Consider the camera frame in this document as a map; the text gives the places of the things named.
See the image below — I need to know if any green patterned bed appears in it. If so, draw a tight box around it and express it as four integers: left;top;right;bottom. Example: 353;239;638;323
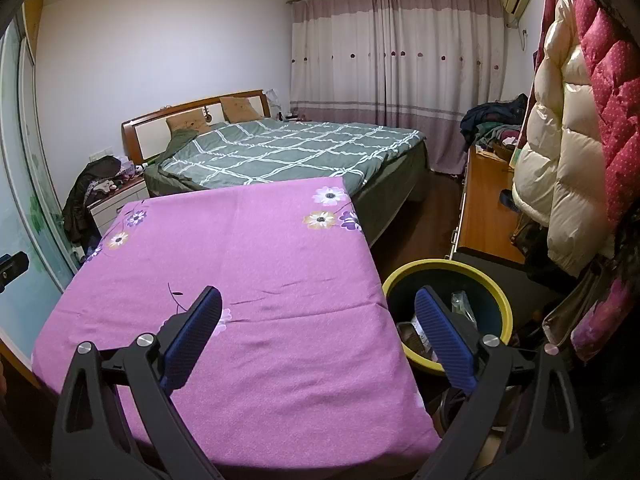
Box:
145;119;424;197

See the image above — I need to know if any sliding door wardrobe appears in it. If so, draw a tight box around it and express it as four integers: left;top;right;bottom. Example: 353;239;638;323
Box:
0;0;82;376

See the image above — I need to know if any wooden low cabinet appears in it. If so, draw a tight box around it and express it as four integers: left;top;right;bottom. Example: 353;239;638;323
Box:
450;145;532;267

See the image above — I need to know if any beige bag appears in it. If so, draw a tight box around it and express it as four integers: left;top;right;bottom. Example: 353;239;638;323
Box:
542;265;617;349

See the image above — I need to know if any red dotted down jacket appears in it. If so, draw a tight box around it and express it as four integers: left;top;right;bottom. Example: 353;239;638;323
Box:
570;0;640;232

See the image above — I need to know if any pile of dark clothes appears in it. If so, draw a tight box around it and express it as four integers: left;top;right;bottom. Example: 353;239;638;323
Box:
460;94;529;162

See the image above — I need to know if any brown pillow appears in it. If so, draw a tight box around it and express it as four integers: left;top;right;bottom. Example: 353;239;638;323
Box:
166;115;209;134
220;96;262;123

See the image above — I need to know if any cream down jacket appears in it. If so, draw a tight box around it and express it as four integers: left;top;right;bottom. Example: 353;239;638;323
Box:
512;0;622;277

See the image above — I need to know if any wooden bed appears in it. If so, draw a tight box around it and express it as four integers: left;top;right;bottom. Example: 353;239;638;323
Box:
121;90;431;252

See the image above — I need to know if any pink and white curtain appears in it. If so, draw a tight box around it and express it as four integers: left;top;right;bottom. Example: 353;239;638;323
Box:
287;0;504;174

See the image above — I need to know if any clear plastic bag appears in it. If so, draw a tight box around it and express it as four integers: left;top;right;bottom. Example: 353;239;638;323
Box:
450;292;479;327

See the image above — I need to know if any brown handbag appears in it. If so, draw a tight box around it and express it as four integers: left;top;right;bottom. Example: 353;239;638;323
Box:
510;212;552;262

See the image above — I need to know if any pink floral tablecloth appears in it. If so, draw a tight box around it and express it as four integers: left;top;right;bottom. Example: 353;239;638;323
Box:
31;177;443;468

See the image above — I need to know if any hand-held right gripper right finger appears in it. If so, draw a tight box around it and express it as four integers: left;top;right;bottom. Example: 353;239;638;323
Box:
414;285;593;480

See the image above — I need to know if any pile of small toiletries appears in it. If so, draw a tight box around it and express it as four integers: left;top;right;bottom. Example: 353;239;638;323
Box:
112;157;147;191

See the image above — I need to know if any pink floral cloth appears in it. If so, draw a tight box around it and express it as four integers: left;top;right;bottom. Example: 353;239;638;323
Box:
570;280;640;362

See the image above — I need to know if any yellow rimmed trash bin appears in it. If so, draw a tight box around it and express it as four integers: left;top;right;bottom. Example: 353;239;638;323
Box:
382;259;514;377

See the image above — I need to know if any white nightstand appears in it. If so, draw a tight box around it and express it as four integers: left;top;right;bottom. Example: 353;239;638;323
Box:
90;177;151;239

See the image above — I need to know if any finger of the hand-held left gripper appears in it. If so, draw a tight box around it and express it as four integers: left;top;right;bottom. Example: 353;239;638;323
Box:
0;252;29;292

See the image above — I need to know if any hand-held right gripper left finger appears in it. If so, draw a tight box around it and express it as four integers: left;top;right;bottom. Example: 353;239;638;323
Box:
50;285;223;480

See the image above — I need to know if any dark jacket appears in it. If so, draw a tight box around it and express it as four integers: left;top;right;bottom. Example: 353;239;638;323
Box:
62;156;124;249

